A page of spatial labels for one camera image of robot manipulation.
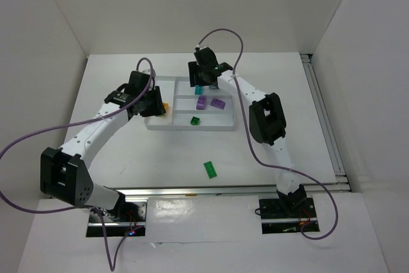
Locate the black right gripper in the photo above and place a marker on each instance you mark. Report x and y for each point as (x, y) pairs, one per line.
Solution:
(194, 75)

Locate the aluminium front rail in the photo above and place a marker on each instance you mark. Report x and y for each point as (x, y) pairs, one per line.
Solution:
(239, 190)

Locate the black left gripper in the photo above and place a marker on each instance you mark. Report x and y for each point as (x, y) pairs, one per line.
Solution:
(156, 101)

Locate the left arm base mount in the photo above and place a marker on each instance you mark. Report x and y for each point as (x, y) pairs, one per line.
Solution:
(117, 215)

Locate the aluminium right side rail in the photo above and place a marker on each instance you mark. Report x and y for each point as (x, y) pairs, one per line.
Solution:
(342, 181)

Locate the aluminium rail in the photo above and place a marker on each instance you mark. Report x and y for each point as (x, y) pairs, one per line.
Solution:
(342, 181)
(239, 190)

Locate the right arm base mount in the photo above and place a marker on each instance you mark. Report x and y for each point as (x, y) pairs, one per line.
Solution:
(274, 220)

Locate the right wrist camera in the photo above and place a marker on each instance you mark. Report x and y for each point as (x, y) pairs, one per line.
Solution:
(200, 47)

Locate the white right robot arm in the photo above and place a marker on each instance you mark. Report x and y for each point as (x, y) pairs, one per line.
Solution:
(263, 117)

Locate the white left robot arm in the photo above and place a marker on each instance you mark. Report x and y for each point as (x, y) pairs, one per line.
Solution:
(64, 171)

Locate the green lego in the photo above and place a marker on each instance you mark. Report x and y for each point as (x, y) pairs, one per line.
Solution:
(195, 121)

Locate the purple rounded lego brick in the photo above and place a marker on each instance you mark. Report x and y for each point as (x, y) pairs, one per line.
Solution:
(201, 103)

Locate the green lego plate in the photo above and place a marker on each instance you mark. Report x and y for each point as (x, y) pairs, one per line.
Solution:
(210, 169)

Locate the white plastic divided tray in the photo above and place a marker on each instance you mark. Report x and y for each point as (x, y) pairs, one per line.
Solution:
(176, 91)

